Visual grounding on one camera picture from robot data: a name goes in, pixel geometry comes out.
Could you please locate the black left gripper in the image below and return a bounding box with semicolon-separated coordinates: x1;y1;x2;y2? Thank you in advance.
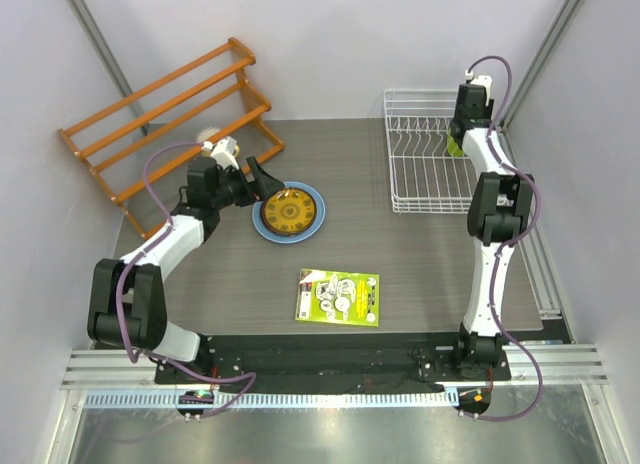
211;157;283;210

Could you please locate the light blue plate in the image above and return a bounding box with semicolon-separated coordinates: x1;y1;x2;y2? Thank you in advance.
252;181;326;244

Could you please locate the brown yellow-rimmed plate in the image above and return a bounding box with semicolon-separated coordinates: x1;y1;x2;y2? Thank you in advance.
260;187;318;237

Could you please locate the lime green plate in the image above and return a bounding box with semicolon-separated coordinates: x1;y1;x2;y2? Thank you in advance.
446;135;465;158

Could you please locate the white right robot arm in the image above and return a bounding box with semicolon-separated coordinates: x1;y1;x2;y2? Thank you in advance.
449;76;533;380

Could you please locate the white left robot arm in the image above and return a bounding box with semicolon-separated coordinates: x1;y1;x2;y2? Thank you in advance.
87;157;285;383

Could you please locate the orange wooden shelf rack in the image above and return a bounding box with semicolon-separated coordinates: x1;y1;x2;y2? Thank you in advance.
57;37;285;238

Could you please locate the white cup on shelf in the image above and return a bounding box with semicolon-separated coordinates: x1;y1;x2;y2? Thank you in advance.
196;127;221;142

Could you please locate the green illustrated booklet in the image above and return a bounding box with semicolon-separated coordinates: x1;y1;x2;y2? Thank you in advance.
295;268;380;328

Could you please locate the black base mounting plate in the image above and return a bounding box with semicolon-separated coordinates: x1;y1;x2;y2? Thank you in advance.
153;333;512;396

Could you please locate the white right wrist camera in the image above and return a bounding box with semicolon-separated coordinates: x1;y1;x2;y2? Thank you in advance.
465;69;493;105

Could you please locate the white wire dish rack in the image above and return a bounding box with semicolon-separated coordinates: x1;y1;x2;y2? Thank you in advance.
384;88;477;215

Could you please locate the aluminium side rail right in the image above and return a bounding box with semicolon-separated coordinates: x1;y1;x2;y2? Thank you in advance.
499;123;571;330

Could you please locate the aluminium frame post right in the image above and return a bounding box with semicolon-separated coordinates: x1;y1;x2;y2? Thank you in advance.
501;0;585;133

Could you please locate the aluminium frame post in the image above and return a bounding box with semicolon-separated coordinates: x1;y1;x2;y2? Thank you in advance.
57;0;151;135
501;0;585;133

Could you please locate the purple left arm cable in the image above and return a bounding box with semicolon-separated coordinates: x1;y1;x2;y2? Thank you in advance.
115;141;259;418

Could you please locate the aluminium front rail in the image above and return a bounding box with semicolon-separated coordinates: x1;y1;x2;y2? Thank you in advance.
62;344;609;415

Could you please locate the aluminium frame post left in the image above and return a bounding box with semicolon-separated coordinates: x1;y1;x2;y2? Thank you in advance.
57;0;151;135

